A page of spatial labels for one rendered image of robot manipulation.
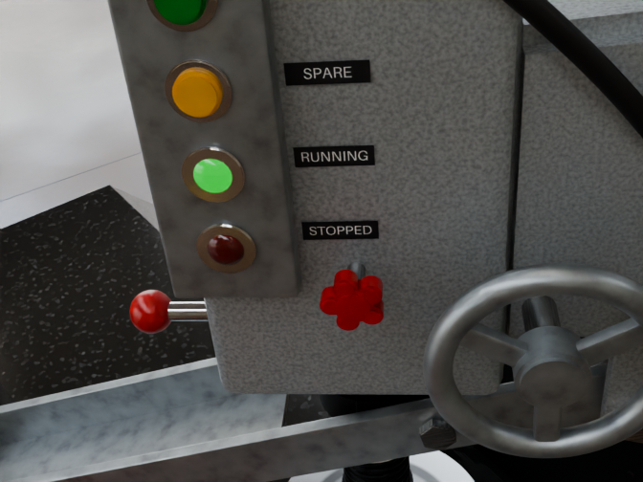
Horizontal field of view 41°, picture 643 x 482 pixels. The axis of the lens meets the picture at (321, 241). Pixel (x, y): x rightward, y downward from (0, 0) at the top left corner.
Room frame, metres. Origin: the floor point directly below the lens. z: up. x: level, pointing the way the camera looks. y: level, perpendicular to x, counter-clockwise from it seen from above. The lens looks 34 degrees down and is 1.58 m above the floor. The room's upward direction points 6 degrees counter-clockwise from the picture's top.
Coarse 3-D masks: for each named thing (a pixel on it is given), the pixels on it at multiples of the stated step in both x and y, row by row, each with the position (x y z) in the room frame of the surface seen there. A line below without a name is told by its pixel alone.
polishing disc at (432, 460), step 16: (416, 464) 0.60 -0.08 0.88; (432, 464) 0.60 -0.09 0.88; (448, 464) 0.59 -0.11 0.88; (304, 480) 0.59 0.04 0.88; (320, 480) 0.59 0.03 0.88; (336, 480) 0.59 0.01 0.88; (416, 480) 0.58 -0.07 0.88; (432, 480) 0.57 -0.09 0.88; (448, 480) 0.57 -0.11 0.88; (464, 480) 0.57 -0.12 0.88
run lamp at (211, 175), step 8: (208, 160) 0.42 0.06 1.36; (216, 160) 0.42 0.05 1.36; (200, 168) 0.42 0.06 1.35; (208, 168) 0.41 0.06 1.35; (216, 168) 0.41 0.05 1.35; (224, 168) 0.41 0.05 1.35; (200, 176) 0.41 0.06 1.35; (208, 176) 0.41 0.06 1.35; (216, 176) 0.41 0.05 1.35; (224, 176) 0.41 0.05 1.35; (232, 176) 0.42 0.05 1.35; (200, 184) 0.42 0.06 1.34; (208, 184) 0.41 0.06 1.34; (216, 184) 0.41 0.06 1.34; (224, 184) 0.41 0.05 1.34; (216, 192) 0.42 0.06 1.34
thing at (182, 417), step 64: (128, 384) 0.62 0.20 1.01; (192, 384) 0.61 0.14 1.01; (512, 384) 0.47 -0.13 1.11; (0, 448) 0.64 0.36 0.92; (64, 448) 0.61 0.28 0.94; (128, 448) 0.58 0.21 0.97; (192, 448) 0.50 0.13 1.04; (256, 448) 0.49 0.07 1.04; (320, 448) 0.48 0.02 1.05; (384, 448) 0.47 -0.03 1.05; (448, 448) 0.47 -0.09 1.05
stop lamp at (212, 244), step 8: (216, 240) 0.42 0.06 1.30; (224, 240) 0.41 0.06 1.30; (232, 240) 0.41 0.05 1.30; (208, 248) 0.42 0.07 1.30; (216, 248) 0.41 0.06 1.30; (224, 248) 0.41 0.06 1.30; (232, 248) 0.41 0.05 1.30; (240, 248) 0.41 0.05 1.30; (216, 256) 0.41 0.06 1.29; (224, 256) 0.41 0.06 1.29; (232, 256) 0.41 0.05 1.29; (240, 256) 0.41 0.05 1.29; (224, 264) 0.42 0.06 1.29; (232, 264) 0.42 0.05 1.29
